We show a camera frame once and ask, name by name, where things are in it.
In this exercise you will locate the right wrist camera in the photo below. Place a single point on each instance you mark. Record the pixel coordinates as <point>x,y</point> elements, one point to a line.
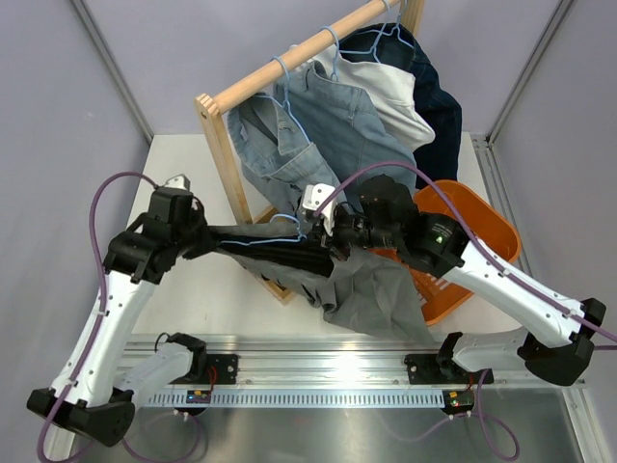
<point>317,207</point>

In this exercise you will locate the dark navy jeans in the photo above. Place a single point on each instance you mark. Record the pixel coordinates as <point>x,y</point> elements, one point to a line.
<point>440,159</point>

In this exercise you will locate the blue hanger of white garment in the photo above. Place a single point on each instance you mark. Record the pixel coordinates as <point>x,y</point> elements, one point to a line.
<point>334,54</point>

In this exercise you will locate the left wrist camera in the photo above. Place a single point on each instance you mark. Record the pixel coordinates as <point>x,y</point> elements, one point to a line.
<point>180,181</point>

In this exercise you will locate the light blue denim skirt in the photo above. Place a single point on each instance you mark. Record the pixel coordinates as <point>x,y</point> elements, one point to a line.
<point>342,121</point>

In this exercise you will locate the white garment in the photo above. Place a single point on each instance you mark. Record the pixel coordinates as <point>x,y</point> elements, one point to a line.
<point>392,92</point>

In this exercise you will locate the blue wire hanger with skirt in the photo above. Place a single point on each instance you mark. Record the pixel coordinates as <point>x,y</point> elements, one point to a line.
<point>280,229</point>

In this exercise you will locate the light blue denim shirt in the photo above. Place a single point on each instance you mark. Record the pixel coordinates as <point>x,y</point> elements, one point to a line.
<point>277,157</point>

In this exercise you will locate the orange plastic basket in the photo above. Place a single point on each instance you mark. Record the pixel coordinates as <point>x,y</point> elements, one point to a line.
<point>439,298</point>

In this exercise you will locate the blue hanger of denim shirt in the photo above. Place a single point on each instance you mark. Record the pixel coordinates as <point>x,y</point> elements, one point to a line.
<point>285,104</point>

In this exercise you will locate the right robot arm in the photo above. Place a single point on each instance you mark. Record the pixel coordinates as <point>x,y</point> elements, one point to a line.
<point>554,339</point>

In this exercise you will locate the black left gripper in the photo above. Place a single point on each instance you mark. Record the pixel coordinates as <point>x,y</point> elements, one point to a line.
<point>207,240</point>

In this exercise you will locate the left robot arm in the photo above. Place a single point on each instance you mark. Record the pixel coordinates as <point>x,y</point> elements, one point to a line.
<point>88,397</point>

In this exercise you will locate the wooden clothes rack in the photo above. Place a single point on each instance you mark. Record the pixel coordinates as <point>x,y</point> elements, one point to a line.
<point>212,109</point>

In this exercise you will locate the blue hanger of jeans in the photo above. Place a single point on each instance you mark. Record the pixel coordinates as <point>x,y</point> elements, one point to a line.
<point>382,43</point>

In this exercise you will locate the grey pleated skirt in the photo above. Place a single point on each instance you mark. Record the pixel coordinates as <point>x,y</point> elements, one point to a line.
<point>366,293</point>

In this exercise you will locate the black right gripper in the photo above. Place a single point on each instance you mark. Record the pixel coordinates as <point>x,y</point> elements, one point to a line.
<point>320,237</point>

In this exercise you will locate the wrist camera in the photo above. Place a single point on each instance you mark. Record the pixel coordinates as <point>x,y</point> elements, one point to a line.
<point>180,181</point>
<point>317,207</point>

